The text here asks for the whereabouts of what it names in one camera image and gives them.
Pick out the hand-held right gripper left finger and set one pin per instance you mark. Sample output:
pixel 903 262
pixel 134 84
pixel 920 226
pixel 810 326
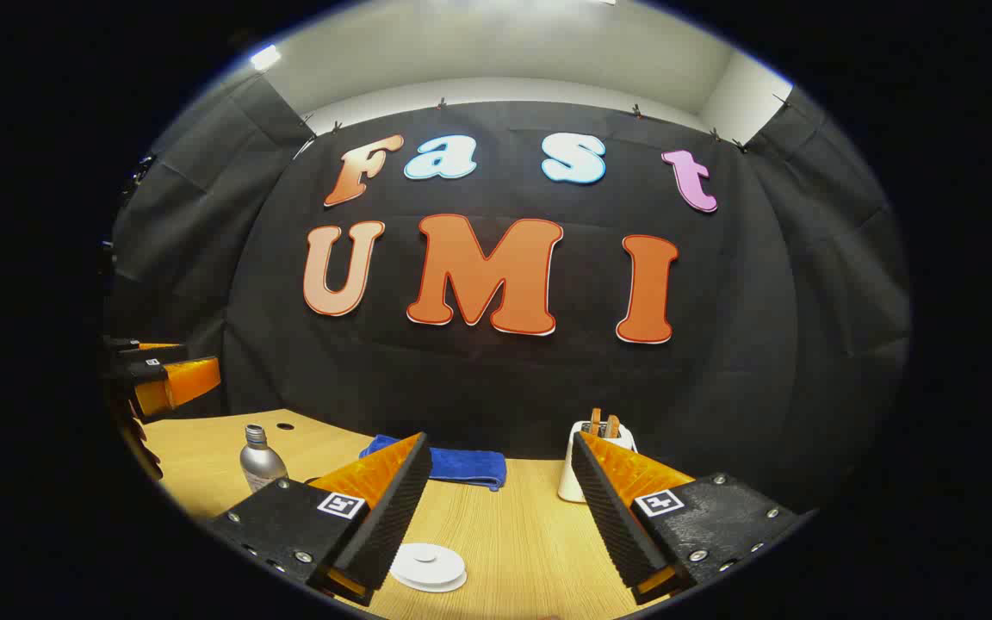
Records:
pixel 393 517

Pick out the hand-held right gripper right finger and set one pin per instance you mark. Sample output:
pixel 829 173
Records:
pixel 612 517

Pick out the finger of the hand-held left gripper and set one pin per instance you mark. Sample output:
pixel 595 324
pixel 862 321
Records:
pixel 177 383
pixel 147 350

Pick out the white teacup lid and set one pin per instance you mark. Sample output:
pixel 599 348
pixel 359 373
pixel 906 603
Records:
pixel 425 561

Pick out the silver water bottle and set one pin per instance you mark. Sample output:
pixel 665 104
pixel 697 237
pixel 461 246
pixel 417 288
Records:
pixel 262 465

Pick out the cream toaster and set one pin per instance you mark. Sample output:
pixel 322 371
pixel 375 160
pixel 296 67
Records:
pixel 569 482

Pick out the white saucer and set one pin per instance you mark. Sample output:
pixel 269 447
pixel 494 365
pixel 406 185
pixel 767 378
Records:
pixel 431 587

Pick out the blue towel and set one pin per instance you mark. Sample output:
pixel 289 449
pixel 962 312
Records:
pixel 461 465

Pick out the toast slice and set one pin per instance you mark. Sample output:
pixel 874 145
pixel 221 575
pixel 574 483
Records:
pixel 612 425
pixel 596 420

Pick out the ceiling light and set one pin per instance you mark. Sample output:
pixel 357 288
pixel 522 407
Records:
pixel 265 58

